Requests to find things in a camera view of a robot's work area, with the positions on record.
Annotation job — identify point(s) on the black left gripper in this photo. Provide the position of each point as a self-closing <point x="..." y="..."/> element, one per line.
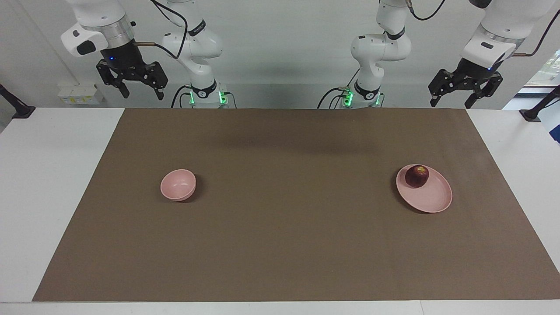
<point x="470" y="76"/>

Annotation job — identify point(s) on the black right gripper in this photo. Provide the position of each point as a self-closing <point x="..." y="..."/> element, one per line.
<point x="124" y="61"/>

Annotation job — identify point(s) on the dark red apple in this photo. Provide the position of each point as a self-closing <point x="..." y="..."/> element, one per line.
<point x="416" y="176"/>

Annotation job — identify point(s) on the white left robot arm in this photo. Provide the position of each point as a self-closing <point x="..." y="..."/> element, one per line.
<point x="380" y="48"/>

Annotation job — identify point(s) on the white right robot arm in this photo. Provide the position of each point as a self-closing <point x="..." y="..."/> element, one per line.
<point x="199" y="48"/>

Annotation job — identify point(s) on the pink plate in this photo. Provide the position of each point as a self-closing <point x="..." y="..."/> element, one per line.
<point x="431" y="197"/>

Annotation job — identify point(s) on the pink bowl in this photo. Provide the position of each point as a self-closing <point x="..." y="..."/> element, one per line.
<point x="177" y="186"/>

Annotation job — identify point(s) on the black clamp stand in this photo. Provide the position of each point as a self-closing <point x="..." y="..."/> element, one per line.
<point x="17" y="107"/>
<point x="540" y="107"/>

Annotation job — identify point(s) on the blue panel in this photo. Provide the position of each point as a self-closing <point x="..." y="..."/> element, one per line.
<point x="553" y="124"/>

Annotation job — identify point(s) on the brown table mat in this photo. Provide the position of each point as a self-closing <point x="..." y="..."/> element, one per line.
<point x="280" y="245"/>

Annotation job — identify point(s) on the white wall socket box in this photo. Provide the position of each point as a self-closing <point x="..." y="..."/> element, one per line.
<point x="81" y="94"/>

